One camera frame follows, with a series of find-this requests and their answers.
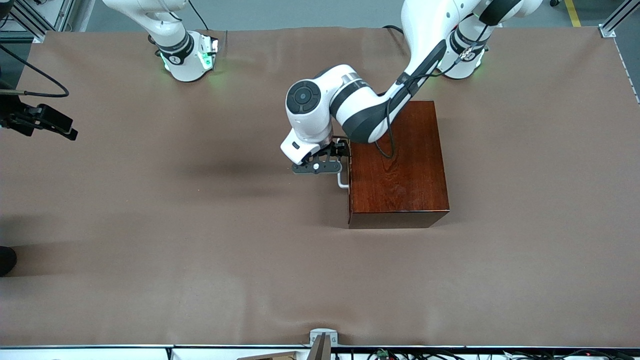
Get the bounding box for black right base cable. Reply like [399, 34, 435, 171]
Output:
[187, 0, 210, 31]

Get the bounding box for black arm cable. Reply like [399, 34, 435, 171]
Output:
[374, 22, 489, 159]
[0, 43, 70, 98]

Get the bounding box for grey metal clamp bracket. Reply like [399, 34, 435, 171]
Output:
[308, 328, 339, 347]

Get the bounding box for aluminium frame profile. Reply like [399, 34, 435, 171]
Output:
[0, 0, 77, 44]
[598, 0, 640, 39]

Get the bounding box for grey upright post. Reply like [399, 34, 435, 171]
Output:
[309, 333, 332, 360]

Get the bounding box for light wooden board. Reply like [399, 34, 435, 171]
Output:
[236, 351, 299, 360]

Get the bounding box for brown table cover sheet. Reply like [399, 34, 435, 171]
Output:
[0, 26, 640, 349]

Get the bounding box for light wood drawer white handle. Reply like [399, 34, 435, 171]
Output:
[335, 137, 353, 213]

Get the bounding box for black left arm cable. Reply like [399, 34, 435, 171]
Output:
[374, 22, 489, 159]

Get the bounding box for dark brown wooden cabinet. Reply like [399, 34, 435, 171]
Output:
[346, 100, 450, 230]

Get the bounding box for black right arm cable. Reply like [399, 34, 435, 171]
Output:
[0, 43, 70, 98]

